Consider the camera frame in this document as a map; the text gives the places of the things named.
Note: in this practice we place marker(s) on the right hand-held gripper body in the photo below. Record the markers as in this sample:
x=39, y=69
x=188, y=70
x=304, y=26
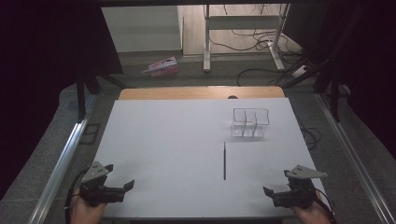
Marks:
x=295, y=194

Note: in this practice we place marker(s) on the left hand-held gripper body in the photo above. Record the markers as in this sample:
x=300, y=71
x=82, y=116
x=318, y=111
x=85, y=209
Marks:
x=93, y=191

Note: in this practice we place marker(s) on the thin black pen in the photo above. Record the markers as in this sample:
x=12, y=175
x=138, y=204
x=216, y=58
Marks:
x=224, y=161

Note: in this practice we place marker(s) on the clear acrylic organizer box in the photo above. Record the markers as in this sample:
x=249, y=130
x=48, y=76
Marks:
x=247, y=130

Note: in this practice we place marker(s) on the person's left hand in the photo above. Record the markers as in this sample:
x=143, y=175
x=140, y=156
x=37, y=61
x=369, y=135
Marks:
x=85, y=213

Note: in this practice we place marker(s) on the person's right hand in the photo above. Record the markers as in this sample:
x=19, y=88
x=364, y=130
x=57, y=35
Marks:
x=311, y=214

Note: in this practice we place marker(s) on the white board sheet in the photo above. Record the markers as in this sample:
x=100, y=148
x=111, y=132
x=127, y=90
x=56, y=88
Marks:
x=174, y=146

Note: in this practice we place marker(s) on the black metal stand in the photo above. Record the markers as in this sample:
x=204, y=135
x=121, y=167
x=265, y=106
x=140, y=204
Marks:
x=81, y=99
x=334, y=99

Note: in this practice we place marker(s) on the white power strip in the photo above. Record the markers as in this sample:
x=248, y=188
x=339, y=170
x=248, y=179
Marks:
x=299, y=71

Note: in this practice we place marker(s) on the wooden table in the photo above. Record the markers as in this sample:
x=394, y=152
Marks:
x=193, y=92

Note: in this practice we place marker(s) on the pink printed packet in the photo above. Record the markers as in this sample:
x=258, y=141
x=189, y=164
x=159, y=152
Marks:
x=163, y=67

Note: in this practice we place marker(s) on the dark curtain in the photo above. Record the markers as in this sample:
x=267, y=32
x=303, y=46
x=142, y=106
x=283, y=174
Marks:
x=46, y=62
x=373, y=62

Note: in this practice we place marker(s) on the white cabinet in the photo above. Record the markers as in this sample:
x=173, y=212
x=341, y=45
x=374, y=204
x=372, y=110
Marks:
x=140, y=28

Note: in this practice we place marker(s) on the aluminium floor rail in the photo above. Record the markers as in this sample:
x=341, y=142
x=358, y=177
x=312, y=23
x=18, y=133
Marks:
x=348, y=146
x=62, y=161

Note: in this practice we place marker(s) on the white metal desk frame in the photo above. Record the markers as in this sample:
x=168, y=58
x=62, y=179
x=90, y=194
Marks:
x=206, y=46

